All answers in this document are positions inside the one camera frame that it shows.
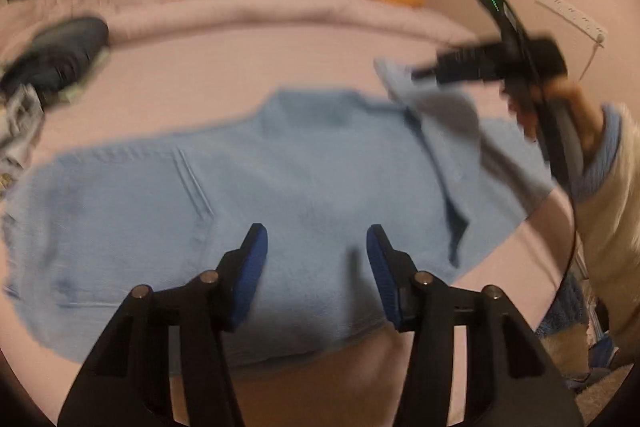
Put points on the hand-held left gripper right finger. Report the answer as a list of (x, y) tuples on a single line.
[(380, 267)]

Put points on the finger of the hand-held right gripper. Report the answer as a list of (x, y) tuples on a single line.
[(465, 62)]

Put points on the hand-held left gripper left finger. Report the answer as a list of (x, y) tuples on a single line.
[(252, 272)]

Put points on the light blue denim pants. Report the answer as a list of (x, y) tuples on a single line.
[(300, 187)]

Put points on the person's right hand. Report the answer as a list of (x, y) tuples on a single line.
[(575, 117)]

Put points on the white power strip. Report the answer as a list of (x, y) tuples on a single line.
[(570, 14)]

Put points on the blue rug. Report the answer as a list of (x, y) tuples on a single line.
[(565, 307)]

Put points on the pink quilted comforter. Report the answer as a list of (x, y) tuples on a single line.
[(225, 9)]

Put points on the plaid pillow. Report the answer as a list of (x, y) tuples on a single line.
[(17, 132)]

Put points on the folded dark blue jeans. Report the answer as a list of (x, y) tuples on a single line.
[(55, 52)]

